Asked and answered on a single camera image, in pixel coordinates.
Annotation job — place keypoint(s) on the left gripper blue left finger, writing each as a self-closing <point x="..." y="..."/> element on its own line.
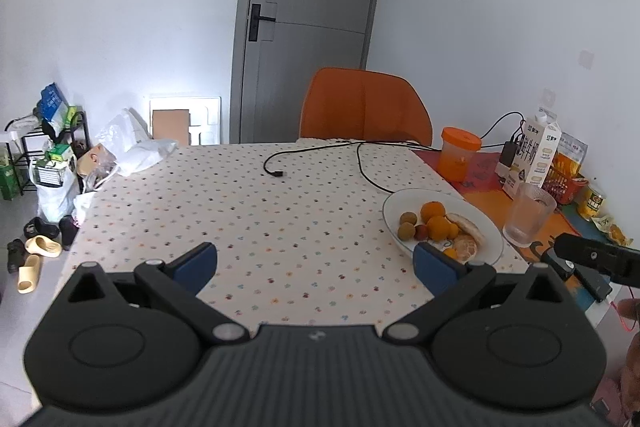
<point x="193" y="270"/>

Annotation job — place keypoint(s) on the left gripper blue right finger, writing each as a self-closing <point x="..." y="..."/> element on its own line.
<point x="436" y="271"/>

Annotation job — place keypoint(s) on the peeled mandarin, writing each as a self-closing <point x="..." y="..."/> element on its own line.
<point x="466" y="247"/>

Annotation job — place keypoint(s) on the small orange kumquat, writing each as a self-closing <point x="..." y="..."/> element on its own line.
<point x="453" y="231"/>

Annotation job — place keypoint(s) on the orange mandarin medium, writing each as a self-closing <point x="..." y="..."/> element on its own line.
<point x="438" y="228"/>

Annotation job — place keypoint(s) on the red small fruit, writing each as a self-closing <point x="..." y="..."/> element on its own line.
<point x="421" y="233"/>

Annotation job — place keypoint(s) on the large orange mandarin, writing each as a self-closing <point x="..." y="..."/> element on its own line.
<point x="430" y="210"/>

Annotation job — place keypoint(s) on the brown longan fruit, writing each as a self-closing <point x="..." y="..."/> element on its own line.
<point x="408" y="217"/>

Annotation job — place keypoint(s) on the person's right hand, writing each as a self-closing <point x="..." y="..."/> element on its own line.
<point x="616" y="399"/>

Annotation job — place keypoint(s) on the yellow can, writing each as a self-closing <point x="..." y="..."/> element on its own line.
<point x="591" y="202"/>

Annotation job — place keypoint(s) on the white round plate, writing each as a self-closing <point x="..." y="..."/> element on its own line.
<point x="412" y="199"/>

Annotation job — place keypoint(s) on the red snack basket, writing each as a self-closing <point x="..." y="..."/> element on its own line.
<point x="564" y="180"/>

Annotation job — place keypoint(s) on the clear ribbed glass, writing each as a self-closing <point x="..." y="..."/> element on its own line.
<point x="531" y="208"/>

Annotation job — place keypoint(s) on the red orange placemat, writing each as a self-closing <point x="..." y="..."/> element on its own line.
<point x="482" y="189"/>

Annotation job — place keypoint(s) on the dotted white tablecloth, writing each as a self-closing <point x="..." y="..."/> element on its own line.
<point x="298" y="229"/>

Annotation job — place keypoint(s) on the yellow snack packet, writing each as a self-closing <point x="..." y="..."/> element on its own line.
<point x="569" y="155"/>

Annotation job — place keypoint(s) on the orange lidded plastic cup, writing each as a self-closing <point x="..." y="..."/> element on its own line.
<point x="458" y="149"/>

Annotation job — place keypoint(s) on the black power adapter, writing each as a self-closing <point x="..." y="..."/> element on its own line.
<point x="508" y="153"/>

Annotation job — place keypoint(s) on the white milk carton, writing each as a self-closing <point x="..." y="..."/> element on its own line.
<point x="533" y="157"/>

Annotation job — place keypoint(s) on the cardboard box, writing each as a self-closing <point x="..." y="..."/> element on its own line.
<point x="171" y="124"/>

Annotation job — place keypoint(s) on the white plastic bag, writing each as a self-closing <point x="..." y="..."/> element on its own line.
<point x="131" y="145"/>

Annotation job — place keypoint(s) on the beige slipper far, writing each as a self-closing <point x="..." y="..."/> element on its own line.
<point x="43" y="246"/>

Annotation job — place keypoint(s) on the beige slipper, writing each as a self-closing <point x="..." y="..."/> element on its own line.
<point x="43" y="246"/>
<point x="29" y="274"/>

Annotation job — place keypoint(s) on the white board panel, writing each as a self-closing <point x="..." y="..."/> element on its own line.
<point x="205" y="116"/>

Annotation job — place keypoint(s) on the white shopping bag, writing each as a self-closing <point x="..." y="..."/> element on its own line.
<point x="57" y="186"/>

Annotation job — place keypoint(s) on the black shoe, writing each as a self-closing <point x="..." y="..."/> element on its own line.
<point x="37" y="226"/>

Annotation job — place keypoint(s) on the beige slipper near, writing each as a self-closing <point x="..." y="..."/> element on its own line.
<point x="29" y="274"/>

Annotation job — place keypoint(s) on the orange chair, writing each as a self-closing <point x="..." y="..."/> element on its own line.
<point x="343" y="103"/>

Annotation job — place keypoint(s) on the black metal shelf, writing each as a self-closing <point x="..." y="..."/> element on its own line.
<point x="27" y="139"/>

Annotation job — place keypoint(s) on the blue package bag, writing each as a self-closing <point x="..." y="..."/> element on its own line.
<point x="53" y="107"/>

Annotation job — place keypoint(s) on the grey door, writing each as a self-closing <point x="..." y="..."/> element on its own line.
<point x="270" y="77"/>

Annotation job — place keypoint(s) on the black door handle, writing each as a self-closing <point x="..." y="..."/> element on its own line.
<point x="256" y="18"/>

